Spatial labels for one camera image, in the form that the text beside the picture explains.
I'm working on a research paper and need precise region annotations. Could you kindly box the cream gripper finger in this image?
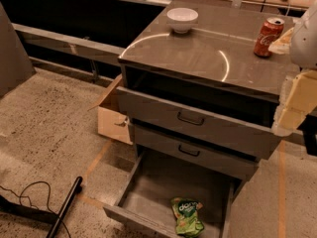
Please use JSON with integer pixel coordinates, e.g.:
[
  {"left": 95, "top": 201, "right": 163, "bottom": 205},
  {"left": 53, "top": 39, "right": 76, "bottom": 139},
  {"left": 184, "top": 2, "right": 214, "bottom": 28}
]
[
  {"left": 271, "top": 69, "right": 317, "bottom": 137},
  {"left": 268, "top": 28, "right": 293, "bottom": 55}
]

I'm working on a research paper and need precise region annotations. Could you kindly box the green rice chip bag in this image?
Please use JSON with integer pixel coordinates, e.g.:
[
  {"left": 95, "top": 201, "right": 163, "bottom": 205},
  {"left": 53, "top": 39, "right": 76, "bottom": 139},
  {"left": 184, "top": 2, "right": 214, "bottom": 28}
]
[{"left": 170, "top": 197, "right": 204, "bottom": 238}]

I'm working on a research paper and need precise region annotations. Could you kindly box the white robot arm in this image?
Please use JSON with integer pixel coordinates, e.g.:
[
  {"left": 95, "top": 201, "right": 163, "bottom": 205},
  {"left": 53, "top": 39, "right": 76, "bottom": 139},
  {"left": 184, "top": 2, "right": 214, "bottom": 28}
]
[{"left": 268, "top": 2, "right": 317, "bottom": 137}]

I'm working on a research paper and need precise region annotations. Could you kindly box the grey top drawer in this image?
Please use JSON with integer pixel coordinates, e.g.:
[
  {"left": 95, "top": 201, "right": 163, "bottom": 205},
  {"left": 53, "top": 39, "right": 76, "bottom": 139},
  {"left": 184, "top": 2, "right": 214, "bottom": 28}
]
[{"left": 117, "top": 86, "right": 281, "bottom": 159}]

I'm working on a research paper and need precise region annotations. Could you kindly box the grey drawer cabinet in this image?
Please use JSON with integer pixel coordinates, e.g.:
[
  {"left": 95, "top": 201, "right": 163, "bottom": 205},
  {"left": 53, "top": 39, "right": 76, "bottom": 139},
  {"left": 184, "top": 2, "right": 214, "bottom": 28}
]
[{"left": 117, "top": 0, "right": 305, "bottom": 183}]

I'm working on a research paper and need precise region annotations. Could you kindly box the grey middle drawer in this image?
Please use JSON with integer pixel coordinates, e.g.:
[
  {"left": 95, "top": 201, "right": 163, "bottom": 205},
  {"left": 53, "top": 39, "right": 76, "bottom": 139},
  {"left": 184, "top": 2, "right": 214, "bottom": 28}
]
[{"left": 134, "top": 125, "right": 258, "bottom": 180}]

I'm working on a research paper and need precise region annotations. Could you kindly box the grey open bottom drawer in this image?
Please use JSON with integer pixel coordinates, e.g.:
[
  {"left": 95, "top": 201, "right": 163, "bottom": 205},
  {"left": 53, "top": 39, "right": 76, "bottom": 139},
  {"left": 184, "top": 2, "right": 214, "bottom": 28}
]
[{"left": 104, "top": 150, "right": 234, "bottom": 238}]

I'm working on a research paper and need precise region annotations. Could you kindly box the red coca-cola can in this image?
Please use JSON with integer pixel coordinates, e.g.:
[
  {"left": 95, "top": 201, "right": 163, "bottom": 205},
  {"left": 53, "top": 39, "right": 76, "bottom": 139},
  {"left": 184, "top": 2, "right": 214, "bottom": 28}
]
[{"left": 254, "top": 17, "right": 284, "bottom": 58}]

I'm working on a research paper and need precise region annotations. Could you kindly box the white ceramic bowl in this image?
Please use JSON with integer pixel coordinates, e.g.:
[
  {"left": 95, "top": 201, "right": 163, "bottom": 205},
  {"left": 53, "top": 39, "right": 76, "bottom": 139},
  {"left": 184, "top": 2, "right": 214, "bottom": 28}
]
[{"left": 166, "top": 8, "right": 198, "bottom": 34}]

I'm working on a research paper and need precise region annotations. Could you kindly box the cardboard box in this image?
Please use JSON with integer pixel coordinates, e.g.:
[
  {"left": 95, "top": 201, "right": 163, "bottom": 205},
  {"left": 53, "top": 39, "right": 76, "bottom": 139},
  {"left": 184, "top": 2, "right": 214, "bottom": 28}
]
[{"left": 89, "top": 74, "right": 132, "bottom": 145}]

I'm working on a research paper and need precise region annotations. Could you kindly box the black metal pole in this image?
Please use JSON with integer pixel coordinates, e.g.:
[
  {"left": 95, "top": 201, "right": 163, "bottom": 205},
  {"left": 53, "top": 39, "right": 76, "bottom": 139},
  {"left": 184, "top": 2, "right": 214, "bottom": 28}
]
[{"left": 46, "top": 177, "right": 83, "bottom": 238}]

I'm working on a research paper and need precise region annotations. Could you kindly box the grey metal rail beam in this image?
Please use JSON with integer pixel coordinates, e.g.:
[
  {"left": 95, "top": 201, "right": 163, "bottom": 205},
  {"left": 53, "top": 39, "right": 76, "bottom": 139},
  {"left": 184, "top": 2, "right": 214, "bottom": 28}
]
[{"left": 13, "top": 24, "right": 125, "bottom": 66}]

